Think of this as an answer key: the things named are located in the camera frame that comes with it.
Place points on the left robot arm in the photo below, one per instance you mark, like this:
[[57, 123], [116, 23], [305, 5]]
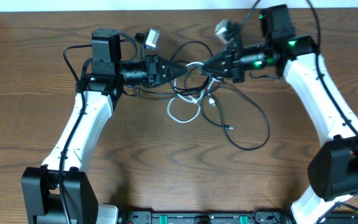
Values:
[[59, 190]]

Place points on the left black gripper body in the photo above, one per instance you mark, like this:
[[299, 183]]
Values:
[[151, 70]]

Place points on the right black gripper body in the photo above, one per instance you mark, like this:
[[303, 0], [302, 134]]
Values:
[[255, 57]]

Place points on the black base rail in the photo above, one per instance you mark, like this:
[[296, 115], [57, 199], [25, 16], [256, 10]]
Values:
[[197, 217]]

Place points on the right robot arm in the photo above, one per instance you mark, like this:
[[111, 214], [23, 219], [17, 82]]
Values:
[[333, 172]]

